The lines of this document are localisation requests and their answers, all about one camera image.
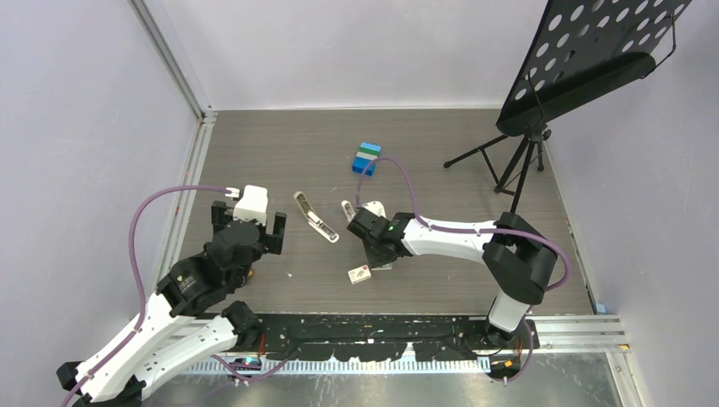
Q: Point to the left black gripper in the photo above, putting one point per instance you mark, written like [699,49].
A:
[273,242]

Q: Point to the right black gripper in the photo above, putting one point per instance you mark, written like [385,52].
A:
[376,261]

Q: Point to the clear staples tray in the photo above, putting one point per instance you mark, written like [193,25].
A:
[388,266]

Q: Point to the white staples box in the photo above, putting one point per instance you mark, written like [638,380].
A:
[359,274]

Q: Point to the small white stapler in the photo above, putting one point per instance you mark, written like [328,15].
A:
[349,210]

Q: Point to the olive green white stapler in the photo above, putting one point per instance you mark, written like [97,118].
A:
[313,219]

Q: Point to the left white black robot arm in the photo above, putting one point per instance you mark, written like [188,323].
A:
[138,360]

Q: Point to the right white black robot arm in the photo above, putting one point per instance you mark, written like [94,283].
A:
[518,257]

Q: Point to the blue green toy brick stack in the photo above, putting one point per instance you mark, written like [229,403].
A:
[365,154]

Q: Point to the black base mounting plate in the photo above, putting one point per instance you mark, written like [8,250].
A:
[375,338]

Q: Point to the black music stand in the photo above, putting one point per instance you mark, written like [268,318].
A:
[581,51]

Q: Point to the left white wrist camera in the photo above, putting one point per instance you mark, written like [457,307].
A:
[251,205]

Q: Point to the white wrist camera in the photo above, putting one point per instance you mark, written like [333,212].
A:
[375,207]
[251,205]

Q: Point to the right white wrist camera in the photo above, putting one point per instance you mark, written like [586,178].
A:
[375,207]

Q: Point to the aluminium frame rail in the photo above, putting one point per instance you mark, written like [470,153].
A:
[168,141]

